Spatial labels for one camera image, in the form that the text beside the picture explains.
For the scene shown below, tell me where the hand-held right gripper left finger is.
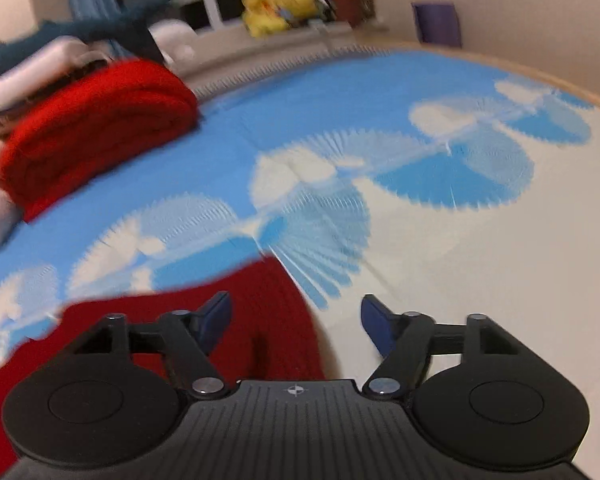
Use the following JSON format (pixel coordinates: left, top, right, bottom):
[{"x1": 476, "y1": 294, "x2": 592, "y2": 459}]
[{"x1": 71, "y1": 291, "x2": 234, "y2": 402}]

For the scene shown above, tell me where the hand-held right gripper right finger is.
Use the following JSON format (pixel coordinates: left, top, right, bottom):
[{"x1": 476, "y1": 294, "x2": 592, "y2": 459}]
[{"x1": 360, "y1": 294, "x2": 522, "y2": 402}]

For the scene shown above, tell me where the dark red knit sweater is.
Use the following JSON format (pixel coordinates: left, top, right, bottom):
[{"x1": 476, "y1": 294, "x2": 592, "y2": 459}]
[{"x1": 0, "y1": 254, "x2": 327, "y2": 480}]

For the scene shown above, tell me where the blue patterned bed sheet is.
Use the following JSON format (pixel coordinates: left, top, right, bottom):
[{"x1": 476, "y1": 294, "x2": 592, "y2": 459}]
[{"x1": 0, "y1": 46, "x2": 600, "y2": 386}]

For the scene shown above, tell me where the folded bright red blanket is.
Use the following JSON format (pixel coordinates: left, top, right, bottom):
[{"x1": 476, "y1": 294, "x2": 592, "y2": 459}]
[{"x1": 0, "y1": 57, "x2": 202, "y2": 224}]

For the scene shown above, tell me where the purple box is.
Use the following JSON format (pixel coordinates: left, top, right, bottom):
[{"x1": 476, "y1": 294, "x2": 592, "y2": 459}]
[{"x1": 411, "y1": 1, "x2": 464, "y2": 49}]

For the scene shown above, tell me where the yellow plush toy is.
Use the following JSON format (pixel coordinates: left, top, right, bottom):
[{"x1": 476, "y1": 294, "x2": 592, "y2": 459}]
[
  {"x1": 242, "y1": 0, "x2": 290, "y2": 39},
  {"x1": 272, "y1": 0, "x2": 322, "y2": 23}
]

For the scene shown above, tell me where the folded white quilt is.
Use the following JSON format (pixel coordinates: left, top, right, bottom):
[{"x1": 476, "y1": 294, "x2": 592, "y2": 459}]
[{"x1": 0, "y1": 35, "x2": 106, "y2": 261}]

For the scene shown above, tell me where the teal cloth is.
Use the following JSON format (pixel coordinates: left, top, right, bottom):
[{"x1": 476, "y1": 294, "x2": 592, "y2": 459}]
[{"x1": 0, "y1": 0, "x2": 178, "y2": 83}]

